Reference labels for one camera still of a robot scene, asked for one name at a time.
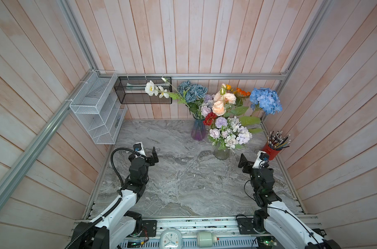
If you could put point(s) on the white analog clock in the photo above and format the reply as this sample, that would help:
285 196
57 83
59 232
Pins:
171 239

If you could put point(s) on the white flower stem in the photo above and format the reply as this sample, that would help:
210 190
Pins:
153 89

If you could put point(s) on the peach peony stem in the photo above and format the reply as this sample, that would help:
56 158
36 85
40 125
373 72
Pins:
219 108
229 99

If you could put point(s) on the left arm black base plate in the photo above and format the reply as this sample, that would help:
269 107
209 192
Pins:
148 227

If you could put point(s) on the pale green cylinder device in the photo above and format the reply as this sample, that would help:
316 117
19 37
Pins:
206 239

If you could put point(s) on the blue rose bunch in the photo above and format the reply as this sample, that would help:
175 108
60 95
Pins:
193 95

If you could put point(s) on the red gerbera stem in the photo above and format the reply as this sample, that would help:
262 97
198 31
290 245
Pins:
210 119

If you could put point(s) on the pastel purple flower bunch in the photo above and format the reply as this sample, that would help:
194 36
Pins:
207 104

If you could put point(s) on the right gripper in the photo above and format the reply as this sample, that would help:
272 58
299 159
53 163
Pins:
243 164

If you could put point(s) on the clear grey glass vase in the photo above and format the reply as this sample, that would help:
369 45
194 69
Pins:
221 152

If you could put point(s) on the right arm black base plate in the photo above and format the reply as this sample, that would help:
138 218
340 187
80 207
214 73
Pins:
246 226

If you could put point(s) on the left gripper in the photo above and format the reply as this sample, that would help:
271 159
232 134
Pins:
151 161

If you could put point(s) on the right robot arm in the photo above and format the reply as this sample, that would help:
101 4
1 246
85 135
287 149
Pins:
273 216

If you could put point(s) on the green circuit board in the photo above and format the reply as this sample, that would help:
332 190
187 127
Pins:
266 242

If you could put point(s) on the orange gerbera stem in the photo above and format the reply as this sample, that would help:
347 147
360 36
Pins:
241 96

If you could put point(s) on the blue purple glass vase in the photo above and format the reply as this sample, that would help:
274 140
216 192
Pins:
199 131

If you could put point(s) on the orange poppy flower bunch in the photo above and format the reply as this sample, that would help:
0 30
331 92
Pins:
228 88

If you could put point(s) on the black mesh basket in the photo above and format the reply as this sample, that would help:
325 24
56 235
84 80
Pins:
131 90

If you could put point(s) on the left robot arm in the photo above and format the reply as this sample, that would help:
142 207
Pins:
110 228

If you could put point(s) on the red pencil cup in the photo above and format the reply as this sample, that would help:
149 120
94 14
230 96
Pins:
271 152

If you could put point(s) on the white wire mesh shelf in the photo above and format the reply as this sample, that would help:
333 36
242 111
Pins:
98 108

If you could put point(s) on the blue hydrangea stem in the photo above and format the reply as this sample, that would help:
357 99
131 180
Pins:
266 100

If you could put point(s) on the white lilac flower bunch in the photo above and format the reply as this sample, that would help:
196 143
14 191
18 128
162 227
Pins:
230 133

